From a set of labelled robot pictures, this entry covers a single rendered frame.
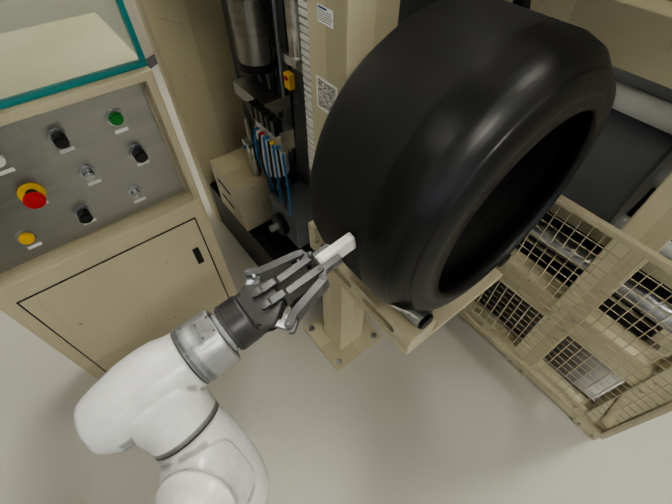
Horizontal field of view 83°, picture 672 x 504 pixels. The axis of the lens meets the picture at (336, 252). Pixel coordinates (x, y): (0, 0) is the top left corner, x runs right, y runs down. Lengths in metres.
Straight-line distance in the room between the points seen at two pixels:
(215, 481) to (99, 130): 0.78
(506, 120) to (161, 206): 0.92
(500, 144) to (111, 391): 0.57
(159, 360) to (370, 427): 1.27
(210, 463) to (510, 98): 0.59
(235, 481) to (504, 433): 1.39
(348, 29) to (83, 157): 0.66
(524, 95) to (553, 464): 1.55
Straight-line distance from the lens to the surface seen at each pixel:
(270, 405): 1.75
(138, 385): 0.55
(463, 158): 0.51
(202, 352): 0.54
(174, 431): 0.57
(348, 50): 0.79
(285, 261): 0.59
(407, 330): 0.90
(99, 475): 1.90
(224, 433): 0.59
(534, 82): 0.57
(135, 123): 1.05
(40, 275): 1.19
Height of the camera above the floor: 1.66
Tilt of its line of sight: 52 degrees down
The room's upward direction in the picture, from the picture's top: straight up
